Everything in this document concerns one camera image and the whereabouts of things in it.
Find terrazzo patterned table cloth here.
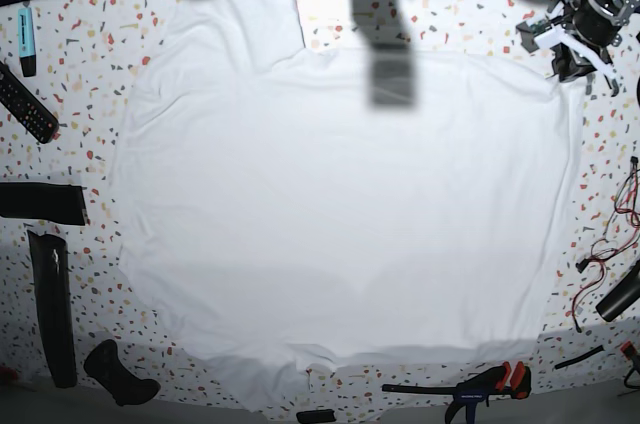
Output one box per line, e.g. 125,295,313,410
1,0,639,421

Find black tape strip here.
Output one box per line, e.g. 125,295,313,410
1,182,88,226

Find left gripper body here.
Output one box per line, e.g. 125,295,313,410
537,1,625,82

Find light blue highlighter marker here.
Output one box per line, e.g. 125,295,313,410
18,7,37,78

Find black cylindrical tube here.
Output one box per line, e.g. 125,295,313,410
27,231,77,389

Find short black cable piece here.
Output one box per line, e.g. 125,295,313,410
553,345,605,371

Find red black wire bundle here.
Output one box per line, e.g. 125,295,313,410
570,155,640,334

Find black cylinder right edge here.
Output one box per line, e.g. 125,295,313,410
596,261,639,322

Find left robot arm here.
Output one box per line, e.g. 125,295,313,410
531,0,639,96

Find black orange bar clamp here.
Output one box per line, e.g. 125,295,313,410
381,361,532,424

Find white T-shirt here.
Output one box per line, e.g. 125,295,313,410
111,0,586,411

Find small black rectangular device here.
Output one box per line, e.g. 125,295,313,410
296,409,336,424

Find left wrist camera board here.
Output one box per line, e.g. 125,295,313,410
516,19,554,53

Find black TV remote control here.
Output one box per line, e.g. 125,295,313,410
0,63,59,144

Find small orange clip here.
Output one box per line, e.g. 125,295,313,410
620,342,635,359

